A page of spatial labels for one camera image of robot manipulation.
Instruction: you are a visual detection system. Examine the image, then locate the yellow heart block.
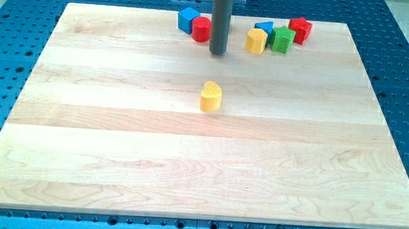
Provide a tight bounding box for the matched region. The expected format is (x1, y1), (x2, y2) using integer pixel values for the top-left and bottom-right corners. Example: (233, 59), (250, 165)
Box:
(199, 81), (223, 112)

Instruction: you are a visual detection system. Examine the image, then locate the green star block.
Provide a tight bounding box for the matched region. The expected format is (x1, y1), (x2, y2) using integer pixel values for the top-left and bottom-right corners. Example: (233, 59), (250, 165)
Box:
(269, 25), (296, 54)

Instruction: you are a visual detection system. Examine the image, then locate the red cylinder block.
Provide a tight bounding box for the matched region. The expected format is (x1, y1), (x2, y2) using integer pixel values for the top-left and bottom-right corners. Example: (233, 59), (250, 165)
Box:
(192, 17), (212, 42)

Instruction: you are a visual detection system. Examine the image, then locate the yellow hexagon block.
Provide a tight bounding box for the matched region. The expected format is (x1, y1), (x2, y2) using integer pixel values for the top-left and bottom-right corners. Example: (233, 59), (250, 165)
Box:
(245, 28), (268, 55)

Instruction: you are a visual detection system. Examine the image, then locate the light wooden board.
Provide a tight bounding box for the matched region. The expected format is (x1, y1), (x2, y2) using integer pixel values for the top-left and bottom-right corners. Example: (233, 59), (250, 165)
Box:
(0, 3), (409, 229)

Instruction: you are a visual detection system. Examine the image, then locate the blue cube block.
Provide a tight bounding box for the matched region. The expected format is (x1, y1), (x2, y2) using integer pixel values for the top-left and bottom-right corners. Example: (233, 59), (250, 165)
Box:
(177, 6), (201, 34)

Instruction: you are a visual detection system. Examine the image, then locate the blue triangle block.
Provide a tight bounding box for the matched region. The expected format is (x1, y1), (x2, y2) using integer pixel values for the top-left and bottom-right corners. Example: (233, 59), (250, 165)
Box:
(254, 21), (274, 46)

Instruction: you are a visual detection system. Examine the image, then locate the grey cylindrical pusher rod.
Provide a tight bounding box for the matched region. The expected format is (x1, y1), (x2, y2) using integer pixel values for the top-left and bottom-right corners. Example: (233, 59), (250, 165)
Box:
(209, 0), (233, 55)

